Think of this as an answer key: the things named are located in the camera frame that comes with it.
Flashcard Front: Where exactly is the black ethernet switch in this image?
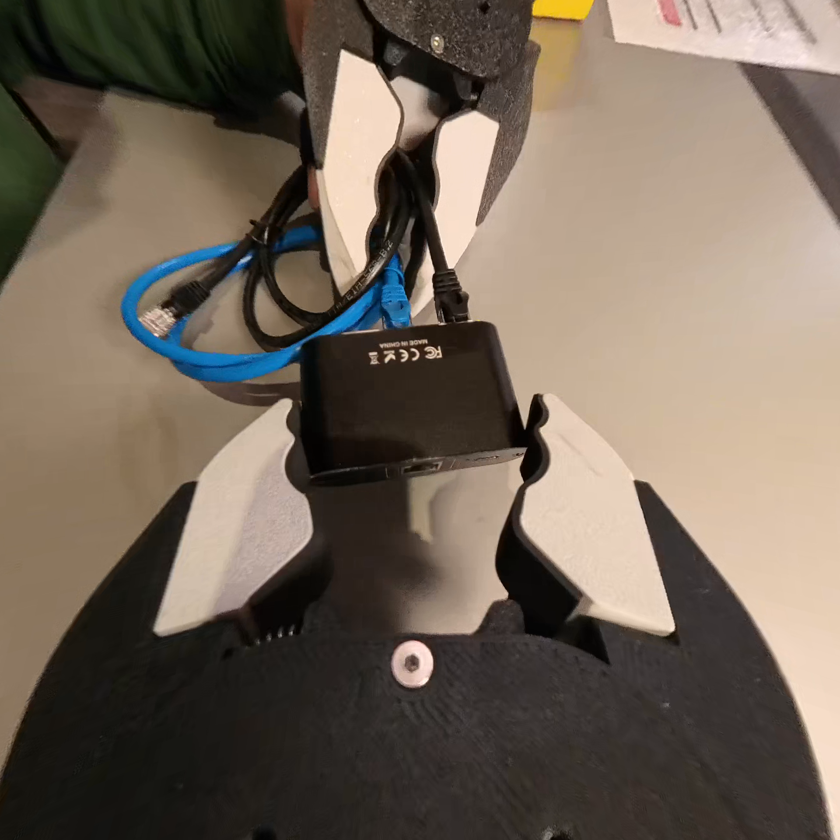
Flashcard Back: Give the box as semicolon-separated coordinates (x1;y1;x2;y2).
298;320;529;487

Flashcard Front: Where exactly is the blue ethernet cable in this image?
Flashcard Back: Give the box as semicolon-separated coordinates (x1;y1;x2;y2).
120;239;414;383

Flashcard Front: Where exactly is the black ethernet cable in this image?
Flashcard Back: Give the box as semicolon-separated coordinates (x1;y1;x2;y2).
161;147;472;352

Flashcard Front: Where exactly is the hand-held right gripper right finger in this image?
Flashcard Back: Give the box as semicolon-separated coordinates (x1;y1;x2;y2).
495;392;677;639

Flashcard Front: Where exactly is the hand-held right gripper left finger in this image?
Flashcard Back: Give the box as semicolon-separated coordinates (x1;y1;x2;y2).
152;397;332;639

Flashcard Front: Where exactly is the laminated paper sheet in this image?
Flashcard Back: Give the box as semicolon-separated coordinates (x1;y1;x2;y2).
604;0;840;74

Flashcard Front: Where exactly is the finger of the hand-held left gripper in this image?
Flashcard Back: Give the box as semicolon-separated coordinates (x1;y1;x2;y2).
315;51;411;299
392;75;497;319

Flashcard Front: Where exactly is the yellow plastic bin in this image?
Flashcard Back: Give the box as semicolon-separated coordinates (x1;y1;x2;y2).
530;0;596;22

